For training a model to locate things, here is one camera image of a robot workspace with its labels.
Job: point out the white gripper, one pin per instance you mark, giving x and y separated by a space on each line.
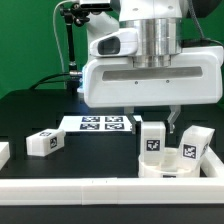
191 77

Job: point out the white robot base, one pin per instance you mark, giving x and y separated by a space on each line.
100 27

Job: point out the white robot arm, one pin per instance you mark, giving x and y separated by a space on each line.
140 62

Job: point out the white sheet with tags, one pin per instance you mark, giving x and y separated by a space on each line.
95 124

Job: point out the white front wall barrier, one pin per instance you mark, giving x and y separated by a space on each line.
111 191

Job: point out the camera on mount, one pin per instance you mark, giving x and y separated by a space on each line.
96 5

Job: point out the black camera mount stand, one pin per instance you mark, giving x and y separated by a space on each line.
73 15

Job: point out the white left wall barrier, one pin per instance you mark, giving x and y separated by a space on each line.
4 153

